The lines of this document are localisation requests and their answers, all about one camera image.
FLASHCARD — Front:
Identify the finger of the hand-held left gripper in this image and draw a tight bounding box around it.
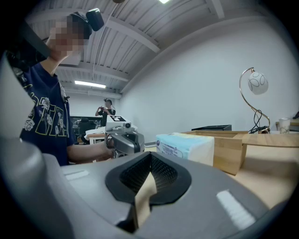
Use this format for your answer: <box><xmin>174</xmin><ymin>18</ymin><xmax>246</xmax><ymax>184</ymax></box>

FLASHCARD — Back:
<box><xmin>127</xmin><ymin>132</ymin><xmax>145</xmax><ymax>154</ymax></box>
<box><xmin>111</xmin><ymin>133</ymin><xmax>135</xmax><ymax>159</ymax></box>

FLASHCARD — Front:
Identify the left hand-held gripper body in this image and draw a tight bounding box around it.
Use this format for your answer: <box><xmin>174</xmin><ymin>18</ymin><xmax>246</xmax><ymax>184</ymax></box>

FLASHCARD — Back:
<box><xmin>105</xmin><ymin>115</ymin><xmax>138</xmax><ymax>135</ymax></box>

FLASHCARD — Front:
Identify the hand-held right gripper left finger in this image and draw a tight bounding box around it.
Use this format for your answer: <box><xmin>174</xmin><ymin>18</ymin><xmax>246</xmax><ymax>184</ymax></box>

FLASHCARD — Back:
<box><xmin>43</xmin><ymin>151</ymin><xmax>152</xmax><ymax>239</ymax></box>

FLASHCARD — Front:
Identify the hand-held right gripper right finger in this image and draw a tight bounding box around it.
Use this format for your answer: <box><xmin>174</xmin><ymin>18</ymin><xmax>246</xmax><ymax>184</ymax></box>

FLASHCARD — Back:
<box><xmin>137</xmin><ymin>151</ymin><xmax>271</xmax><ymax>239</ymax></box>

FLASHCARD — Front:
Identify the light blue tissues pack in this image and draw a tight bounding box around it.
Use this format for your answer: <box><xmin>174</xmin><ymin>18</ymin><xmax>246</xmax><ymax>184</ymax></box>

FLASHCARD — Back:
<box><xmin>156</xmin><ymin>132</ymin><xmax>215</xmax><ymax>167</ymax></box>

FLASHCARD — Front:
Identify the person's left forearm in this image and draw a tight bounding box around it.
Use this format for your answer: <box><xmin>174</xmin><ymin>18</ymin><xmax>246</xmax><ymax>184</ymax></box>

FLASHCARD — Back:
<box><xmin>67</xmin><ymin>137</ymin><xmax>115</xmax><ymax>164</ymax></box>

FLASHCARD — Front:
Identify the black office chair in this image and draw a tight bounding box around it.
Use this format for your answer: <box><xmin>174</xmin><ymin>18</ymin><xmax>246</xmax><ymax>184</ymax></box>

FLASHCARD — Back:
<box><xmin>78</xmin><ymin>118</ymin><xmax>91</xmax><ymax>144</ymax></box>

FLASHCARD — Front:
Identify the ceiling tube light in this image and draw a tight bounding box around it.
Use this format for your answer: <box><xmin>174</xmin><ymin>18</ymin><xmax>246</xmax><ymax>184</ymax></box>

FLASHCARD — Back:
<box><xmin>74</xmin><ymin>80</ymin><xmax>107</xmax><ymax>89</ymax></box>

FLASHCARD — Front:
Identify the open wooden box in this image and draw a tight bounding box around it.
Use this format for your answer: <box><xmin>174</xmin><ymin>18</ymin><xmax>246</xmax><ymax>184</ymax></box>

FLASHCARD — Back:
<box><xmin>181</xmin><ymin>130</ymin><xmax>249</xmax><ymax>176</ymax></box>

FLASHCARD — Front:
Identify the person's navy t-shirt torso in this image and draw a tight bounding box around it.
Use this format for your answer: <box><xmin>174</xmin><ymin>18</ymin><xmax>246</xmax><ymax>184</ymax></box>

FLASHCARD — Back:
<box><xmin>20</xmin><ymin>63</ymin><xmax>78</xmax><ymax>166</ymax></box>

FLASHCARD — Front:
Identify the black organizer box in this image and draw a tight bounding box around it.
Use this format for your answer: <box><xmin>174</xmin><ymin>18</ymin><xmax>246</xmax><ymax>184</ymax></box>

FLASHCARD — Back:
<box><xmin>191</xmin><ymin>124</ymin><xmax>232</xmax><ymax>132</ymax></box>

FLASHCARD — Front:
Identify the person's head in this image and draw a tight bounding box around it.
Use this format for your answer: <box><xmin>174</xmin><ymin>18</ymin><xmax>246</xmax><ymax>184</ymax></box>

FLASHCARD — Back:
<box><xmin>46</xmin><ymin>11</ymin><xmax>93</xmax><ymax>75</ymax></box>

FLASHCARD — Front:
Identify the wooden sliding lid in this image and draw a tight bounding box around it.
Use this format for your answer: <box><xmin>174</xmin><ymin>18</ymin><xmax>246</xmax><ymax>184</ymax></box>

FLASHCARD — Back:
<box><xmin>242</xmin><ymin>133</ymin><xmax>299</xmax><ymax>148</ymax></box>

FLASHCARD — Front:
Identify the clear glass cup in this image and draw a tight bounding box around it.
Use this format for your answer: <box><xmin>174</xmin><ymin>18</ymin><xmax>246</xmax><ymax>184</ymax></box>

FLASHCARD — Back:
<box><xmin>278</xmin><ymin>118</ymin><xmax>291</xmax><ymax>135</ymax></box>

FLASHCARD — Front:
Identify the white shoulder strap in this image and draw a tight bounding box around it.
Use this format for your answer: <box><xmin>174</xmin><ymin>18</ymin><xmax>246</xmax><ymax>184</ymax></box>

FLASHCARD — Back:
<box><xmin>58</xmin><ymin>80</ymin><xmax>71</xmax><ymax>105</ymax></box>

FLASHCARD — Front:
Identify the black lamp cable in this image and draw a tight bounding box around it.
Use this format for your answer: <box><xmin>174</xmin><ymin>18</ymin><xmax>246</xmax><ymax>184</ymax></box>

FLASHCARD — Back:
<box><xmin>248</xmin><ymin>109</ymin><xmax>269</xmax><ymax>134</ymax></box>

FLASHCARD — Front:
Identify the black head camera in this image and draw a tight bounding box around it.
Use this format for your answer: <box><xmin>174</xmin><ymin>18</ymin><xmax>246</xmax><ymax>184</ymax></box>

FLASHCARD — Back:
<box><xmin>85</xmin><ymin>8</ymin><xmax>105</xmax><ymax>32</ymax></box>

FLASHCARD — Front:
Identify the tangled black cable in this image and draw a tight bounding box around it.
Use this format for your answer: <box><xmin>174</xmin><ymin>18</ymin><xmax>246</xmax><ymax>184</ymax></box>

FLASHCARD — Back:
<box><xmin>239</xmin><ymin>67</ymin><xmax>271</xmax><ymax>135</ymax></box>

